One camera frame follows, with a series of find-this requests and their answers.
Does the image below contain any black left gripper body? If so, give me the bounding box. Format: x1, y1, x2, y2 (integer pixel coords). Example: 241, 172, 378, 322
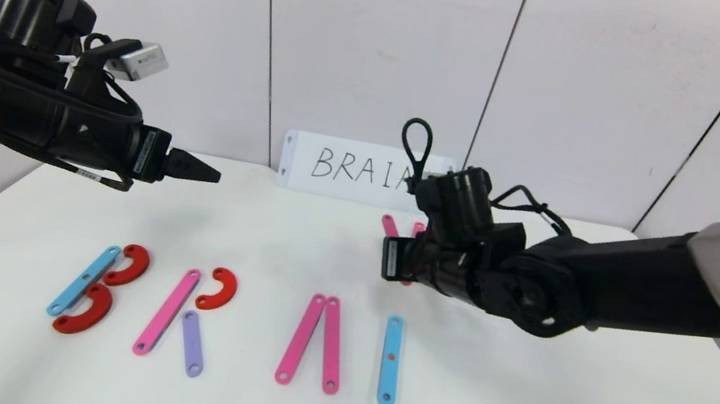
50, 84, 179, 191

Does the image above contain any red C-shaped piece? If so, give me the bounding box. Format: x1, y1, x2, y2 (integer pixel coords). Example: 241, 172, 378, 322
50, 276, 116, 342
194, 264, 240, 316
102, 239, 152, 292

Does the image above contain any pink bar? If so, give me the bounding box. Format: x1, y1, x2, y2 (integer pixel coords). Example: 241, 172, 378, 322
131, 260, 203, 365
401, 220, 428, 289
379, 214, 404, 241
273, 288, 328, 391
309, 295, 355, 397

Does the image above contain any short purple bar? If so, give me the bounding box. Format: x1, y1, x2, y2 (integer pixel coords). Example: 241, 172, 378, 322
172, 309, 214, 380

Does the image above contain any white BRAIN sign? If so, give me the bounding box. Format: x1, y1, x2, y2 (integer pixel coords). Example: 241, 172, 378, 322
275, 128, 460, 219

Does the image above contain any light blue three-hole bar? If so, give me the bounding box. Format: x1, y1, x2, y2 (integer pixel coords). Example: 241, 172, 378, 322
46, 235, 123, 327
373, 314, 411, 404

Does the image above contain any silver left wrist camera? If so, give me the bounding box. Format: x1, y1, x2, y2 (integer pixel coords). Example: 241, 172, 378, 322
104, 35, 174, 88

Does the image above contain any black looped cable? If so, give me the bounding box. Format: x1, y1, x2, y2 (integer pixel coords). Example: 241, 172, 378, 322
392, 116, 438, 196

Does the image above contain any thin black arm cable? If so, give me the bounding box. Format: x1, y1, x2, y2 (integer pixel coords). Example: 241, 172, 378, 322
488, 179, 581, 240

